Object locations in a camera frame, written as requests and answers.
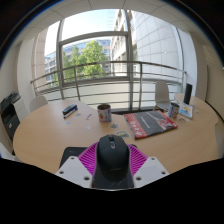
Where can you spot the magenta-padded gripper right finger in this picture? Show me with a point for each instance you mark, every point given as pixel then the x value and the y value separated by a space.
pixel 150 170

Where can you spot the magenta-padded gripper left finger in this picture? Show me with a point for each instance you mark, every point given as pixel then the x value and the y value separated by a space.
pixel 71 170

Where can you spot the black computer mouse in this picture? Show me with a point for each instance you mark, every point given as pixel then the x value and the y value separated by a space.
pixel 112 156

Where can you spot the black cat-print mouse pad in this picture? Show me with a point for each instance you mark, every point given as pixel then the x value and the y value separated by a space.
pixel 71 154

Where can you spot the small blue and yellow card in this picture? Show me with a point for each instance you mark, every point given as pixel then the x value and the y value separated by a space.
pixel 122 134

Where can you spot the red and grey magazine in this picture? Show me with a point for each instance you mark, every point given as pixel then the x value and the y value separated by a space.
pixel 150 124

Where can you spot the black stapler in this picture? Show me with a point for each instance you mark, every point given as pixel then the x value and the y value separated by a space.
pixel 69 110

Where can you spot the white cup with dark rim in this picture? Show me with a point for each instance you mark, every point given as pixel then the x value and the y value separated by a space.
pixel 104 114

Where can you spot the white chair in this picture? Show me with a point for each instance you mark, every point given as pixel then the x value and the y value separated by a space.
pixel 37 103
pixel 162 93
pixel 6 152

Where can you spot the black and white printer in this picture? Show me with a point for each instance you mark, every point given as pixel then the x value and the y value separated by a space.
pixel 10 115

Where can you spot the black cylinder speaker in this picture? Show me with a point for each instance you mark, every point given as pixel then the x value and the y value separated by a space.
pixel 188 94

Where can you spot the metal balcony railing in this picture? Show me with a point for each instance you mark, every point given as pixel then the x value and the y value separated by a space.
pixel 100 62

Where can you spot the green tree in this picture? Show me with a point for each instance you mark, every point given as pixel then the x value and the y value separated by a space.
pixel 90 55

